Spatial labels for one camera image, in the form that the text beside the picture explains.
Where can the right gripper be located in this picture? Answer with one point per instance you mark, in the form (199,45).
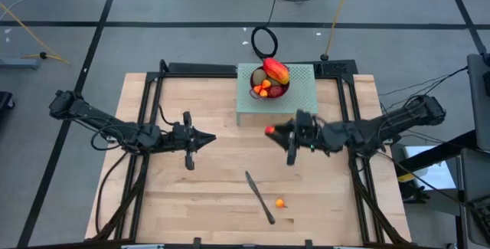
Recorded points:
(317,136)

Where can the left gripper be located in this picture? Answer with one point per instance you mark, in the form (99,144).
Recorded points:
(178,138)

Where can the small red orange fruit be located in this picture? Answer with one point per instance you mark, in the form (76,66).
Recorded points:
(269,129)

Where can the dark red apple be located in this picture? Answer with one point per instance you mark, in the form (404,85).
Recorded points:
(277,91)

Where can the maroon plastic colander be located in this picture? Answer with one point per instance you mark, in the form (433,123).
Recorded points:
(251,81)

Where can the green brown round fruit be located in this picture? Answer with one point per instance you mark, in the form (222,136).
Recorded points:
(259,76)

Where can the large red yellow mango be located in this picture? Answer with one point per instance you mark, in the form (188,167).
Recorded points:
(276,69)

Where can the yellow orange toy pear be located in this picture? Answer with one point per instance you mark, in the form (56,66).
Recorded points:
(279,203)

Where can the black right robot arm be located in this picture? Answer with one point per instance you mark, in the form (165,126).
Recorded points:
(398,122)

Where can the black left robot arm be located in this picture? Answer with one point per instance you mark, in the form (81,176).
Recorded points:
(99,118)

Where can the pale green perforated riser table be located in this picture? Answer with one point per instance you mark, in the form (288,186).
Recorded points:
(302,92)

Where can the black yellow tool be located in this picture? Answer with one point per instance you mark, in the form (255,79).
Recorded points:
(411,193)

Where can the white box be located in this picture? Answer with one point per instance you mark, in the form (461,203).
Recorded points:
(436,176)

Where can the black diagonal beam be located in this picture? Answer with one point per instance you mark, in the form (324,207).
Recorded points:
(451,145)

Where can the grey cart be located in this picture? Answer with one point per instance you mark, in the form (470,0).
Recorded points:
(474,180)
(480,103)

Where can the grey floor stand base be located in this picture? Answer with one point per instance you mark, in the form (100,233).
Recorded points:
(19,63)

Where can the black caster foot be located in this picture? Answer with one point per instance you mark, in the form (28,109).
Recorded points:
(4,100)

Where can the black aluminium frame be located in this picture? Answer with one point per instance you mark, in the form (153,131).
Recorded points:
(191,75)

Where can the black flat base plate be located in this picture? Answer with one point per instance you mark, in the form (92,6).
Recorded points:
(199,67)

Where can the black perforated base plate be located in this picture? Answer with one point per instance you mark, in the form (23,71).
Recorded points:
(337,67)

